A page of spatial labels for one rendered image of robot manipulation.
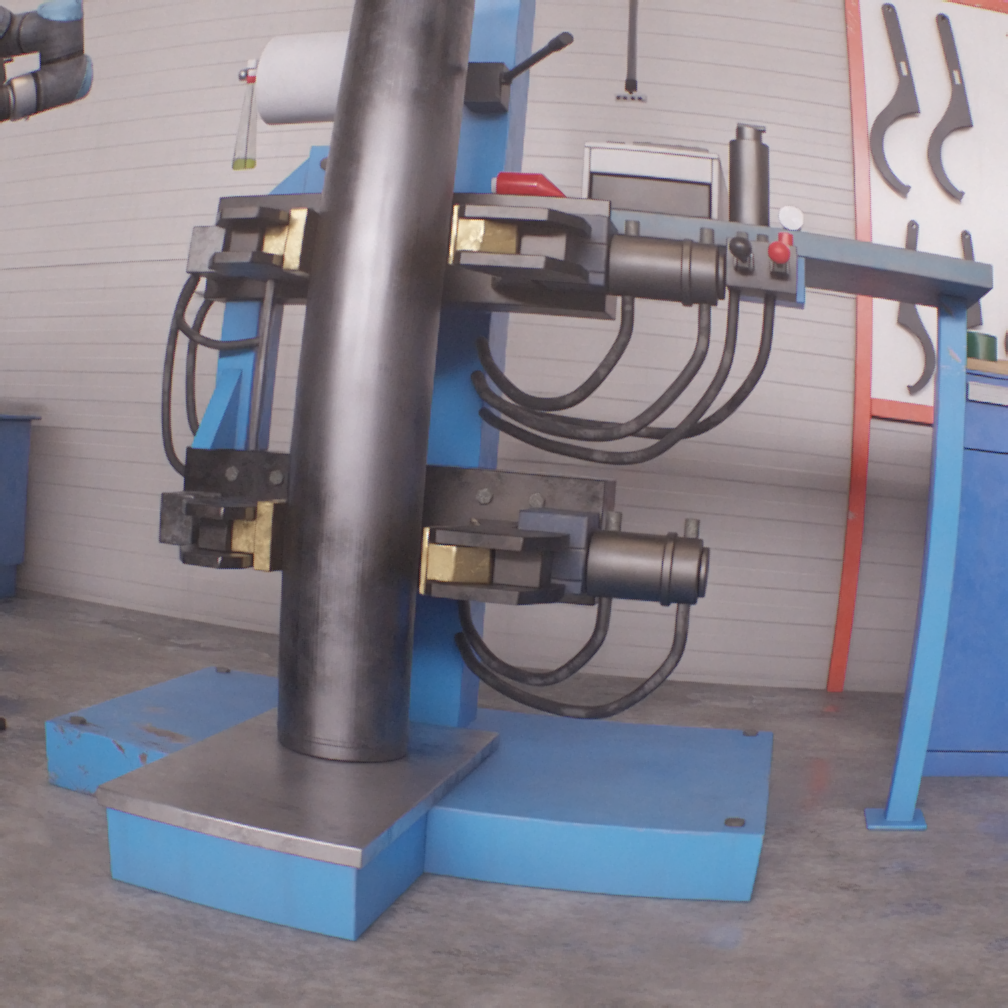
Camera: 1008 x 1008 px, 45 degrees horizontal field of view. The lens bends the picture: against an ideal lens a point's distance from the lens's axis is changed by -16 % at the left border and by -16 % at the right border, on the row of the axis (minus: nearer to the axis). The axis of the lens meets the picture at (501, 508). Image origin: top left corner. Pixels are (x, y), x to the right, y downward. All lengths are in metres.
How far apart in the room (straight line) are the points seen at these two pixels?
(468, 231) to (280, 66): 1.31
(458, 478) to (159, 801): 0.86
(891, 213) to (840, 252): 1.86
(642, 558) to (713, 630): 1.96
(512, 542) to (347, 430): 0.30
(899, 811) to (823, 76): 2.53
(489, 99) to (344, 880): 1.47
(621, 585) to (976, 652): 1.07
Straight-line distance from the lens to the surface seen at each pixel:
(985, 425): 2.94
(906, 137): 4.22
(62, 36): 2.27
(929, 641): 2.49
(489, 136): 2.61
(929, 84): 4.29
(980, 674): 2.98
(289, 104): 3.24
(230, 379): 2.46
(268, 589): 4.39
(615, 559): 2.17
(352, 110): 2.19
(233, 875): 1.79
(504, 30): 2.68
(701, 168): 2.33
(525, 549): 1.99
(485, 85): 2.56
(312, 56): 3.22
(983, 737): 3.01
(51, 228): 4.89
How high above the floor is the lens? 0.67
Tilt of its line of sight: 3 degrees down
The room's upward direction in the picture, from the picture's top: 5 degrees clockwise
